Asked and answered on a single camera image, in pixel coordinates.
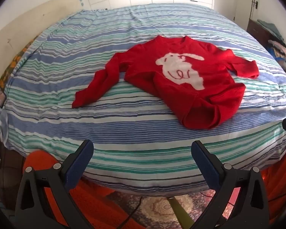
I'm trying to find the olive green bar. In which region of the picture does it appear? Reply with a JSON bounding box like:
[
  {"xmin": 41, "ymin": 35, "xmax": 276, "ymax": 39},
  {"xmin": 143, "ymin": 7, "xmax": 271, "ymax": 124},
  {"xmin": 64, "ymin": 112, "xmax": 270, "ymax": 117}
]
[{"xmin": 169, "ymin": 197, "xmax": 196, "ymax": 229}]

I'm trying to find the bed with striped sheet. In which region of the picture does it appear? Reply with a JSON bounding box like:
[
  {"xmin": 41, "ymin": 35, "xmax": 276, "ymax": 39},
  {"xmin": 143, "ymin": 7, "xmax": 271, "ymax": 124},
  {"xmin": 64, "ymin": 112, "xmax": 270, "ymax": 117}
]
[{"xmin": 0, "ymin": 3, "xmax": 286, "ymax": 196}]

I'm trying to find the beige headboard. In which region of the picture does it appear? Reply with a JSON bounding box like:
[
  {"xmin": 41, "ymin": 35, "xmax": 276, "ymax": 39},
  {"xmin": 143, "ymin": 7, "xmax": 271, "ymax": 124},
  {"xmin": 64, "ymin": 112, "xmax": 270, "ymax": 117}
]
[{"xmin": 0, "ymin": 0, "xmax": 83, "ymax": 93}]

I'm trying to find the dark wooden cabinet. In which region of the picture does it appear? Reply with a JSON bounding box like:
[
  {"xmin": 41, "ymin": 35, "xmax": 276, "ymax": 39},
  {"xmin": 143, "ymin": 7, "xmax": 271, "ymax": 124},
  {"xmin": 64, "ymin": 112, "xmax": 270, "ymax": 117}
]
[{"xmin": 247, "ymin": 19, "xmax": 272, "ymax": 48}]

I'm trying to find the red sweater with white animal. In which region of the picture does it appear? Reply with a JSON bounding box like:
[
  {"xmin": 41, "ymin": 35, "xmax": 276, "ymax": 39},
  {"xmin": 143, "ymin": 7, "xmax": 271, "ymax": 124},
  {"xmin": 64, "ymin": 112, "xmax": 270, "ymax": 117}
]
[{"xmin": 72, "ymin": 35, "xmax": 260, "ymax": 130}]

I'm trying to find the pile of folded clothes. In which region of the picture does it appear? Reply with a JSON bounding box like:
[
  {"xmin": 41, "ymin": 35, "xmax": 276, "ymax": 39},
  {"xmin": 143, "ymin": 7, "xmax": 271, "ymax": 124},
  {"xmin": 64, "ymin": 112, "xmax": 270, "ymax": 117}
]
[{"xmin": 257, "ymin": 19, "xmax": 286, "ymax": 65}]

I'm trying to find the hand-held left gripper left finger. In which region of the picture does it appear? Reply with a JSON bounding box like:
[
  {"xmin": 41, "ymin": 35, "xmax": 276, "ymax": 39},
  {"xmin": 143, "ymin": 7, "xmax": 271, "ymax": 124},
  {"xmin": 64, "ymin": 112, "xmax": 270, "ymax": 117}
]
[{"xmin": 14, "ymin": 139, "xmax": 94, "ymax": 229}]

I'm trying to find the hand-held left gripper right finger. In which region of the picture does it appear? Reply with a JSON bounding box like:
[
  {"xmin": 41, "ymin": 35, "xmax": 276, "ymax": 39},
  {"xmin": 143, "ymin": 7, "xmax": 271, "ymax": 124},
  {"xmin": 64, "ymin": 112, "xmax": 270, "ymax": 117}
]
[{"xmin": 191, "ymin": 140, "xmax": 270, "ymax": 229}]

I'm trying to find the dark wooden bedside furniture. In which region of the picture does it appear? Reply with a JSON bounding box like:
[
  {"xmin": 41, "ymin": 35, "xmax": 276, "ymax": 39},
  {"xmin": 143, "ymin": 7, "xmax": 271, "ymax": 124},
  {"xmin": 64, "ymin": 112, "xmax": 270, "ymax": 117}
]
[{"xmin": 0, "ymin": 144, "xmax": 25, "ymax": 191}]

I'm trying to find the orange patterned cloth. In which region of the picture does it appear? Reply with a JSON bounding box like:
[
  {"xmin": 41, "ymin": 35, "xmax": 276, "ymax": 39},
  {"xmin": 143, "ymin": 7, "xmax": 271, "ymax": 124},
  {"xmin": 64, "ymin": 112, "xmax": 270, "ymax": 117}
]
[{"xmin": 0, "ymin": 45, "xmax": 34, "ymax": 124}]

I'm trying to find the red patterned rug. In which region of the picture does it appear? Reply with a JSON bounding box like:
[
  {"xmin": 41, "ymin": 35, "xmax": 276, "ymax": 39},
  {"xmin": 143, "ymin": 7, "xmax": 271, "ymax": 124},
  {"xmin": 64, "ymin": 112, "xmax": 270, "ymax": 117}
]
[{"xmin": 21, "ymin": 149, "xmax": 286, "ymax": 229}]

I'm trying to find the black cable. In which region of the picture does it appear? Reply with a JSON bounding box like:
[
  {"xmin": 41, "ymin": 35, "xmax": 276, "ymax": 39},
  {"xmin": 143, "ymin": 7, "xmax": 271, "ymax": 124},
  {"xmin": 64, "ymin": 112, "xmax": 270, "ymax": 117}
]
[{"xmin": 118, "ymin": 196, "xmax": 143, "ymax": 229}]

